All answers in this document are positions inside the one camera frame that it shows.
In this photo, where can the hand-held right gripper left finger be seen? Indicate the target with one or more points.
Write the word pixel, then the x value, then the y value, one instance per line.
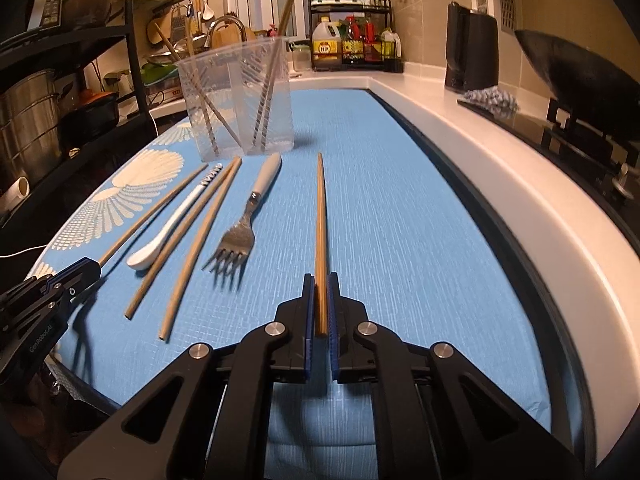
pixel 310 320

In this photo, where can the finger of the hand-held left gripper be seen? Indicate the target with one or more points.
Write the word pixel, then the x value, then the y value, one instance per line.
pixel 40 285
pixel 80 285

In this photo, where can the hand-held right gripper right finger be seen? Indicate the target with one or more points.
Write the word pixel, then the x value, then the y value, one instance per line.
pixel 334 320

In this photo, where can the clear plastic utensil holder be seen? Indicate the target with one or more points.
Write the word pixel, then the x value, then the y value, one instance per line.
pixel 280 110

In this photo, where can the blue patterned table mat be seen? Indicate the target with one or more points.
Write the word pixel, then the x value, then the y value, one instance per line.
pixel 400 260

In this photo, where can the white pipe end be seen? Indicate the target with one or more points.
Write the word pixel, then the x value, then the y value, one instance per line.
pixel 17 192

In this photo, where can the large steel stock pot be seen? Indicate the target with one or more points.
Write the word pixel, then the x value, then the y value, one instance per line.
pixel 25 130

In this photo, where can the black pot with orange lid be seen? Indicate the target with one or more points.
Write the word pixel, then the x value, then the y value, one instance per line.
pixel 92 117

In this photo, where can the black metal shelf rack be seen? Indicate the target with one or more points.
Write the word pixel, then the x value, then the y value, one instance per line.
pixel 132 60

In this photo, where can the black spice rack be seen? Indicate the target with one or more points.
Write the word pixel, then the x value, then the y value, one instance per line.
pixel 395 67

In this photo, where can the wooden cutting board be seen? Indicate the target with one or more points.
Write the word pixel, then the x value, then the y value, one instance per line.
pixel 157 30

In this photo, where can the grey blue dish cloth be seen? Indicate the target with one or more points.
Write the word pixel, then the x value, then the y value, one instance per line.
pixel 490 100

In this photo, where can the black glass gas stove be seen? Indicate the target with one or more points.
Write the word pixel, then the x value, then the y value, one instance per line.
pixel 530 130

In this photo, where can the large yellow-label oil bottle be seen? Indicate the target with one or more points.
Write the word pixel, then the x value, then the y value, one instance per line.
pixel 326 42

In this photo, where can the dark sauce bottle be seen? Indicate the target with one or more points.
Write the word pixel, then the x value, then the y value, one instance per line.
pixel 352 42

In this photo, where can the dark bowl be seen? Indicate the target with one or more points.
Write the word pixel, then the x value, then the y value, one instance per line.
pixel 87 5

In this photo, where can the red-label sauce bottle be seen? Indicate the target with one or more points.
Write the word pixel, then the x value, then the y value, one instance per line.
pixel 372 42

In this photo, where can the metal grater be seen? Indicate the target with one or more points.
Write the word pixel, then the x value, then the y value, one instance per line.
pixel 178 22

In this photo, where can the black microwave oven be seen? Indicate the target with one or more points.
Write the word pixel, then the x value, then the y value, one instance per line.
pixel 20 5

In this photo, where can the chrome kitchen faucet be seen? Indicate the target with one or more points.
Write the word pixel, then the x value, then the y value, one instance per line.
pixel 225 21

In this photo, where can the black electric kettle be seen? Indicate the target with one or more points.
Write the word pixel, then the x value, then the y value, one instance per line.
pixel 470 50

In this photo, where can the black burner grate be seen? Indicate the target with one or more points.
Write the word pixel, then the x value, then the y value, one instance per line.
pixel 570 130

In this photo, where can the white hanging ladle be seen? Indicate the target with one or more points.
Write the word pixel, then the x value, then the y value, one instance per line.
pixel 208 10

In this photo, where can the metal stove knob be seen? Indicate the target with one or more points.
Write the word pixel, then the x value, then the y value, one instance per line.
pixel 624 180

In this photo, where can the black wok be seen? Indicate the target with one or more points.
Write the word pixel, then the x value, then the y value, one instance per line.
pixel 575 70

